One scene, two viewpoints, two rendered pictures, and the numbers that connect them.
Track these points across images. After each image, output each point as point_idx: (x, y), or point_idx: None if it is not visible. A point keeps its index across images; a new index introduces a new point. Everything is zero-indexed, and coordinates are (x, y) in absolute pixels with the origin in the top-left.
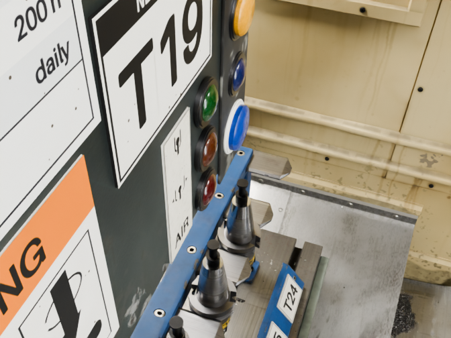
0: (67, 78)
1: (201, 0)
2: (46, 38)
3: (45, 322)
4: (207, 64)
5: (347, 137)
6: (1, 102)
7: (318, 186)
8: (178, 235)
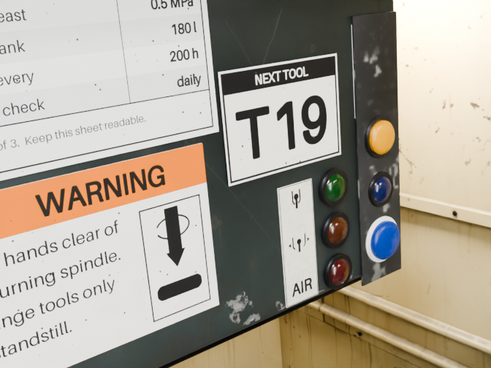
0: (196, 93)
1: (324, 106)
2: (186, 68)
3: (156, 227)
4: (338, 160)
5: None
6: (155, 83)
7: None
8: (297, 286)
